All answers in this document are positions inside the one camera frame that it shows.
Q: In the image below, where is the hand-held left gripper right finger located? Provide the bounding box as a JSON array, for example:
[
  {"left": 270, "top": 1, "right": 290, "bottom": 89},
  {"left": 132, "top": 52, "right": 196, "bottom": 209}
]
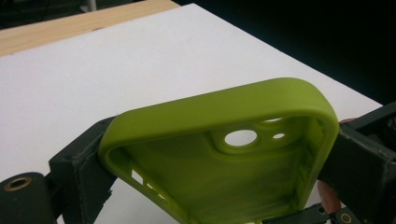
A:
[{"left": 317, "top": 122, "right": 396, "bottom": 224}]

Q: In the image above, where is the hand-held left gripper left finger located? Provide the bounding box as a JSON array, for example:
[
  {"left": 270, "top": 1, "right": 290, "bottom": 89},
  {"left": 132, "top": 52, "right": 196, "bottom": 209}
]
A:
[{"left": 49, "top": 116, "right": 118, "bottom": 224}]

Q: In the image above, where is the green cartoon phone case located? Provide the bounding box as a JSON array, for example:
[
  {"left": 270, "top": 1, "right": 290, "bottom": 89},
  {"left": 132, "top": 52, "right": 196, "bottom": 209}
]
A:
[{"left": 97, "top": 77, "right": 340, "bottom": 224}]

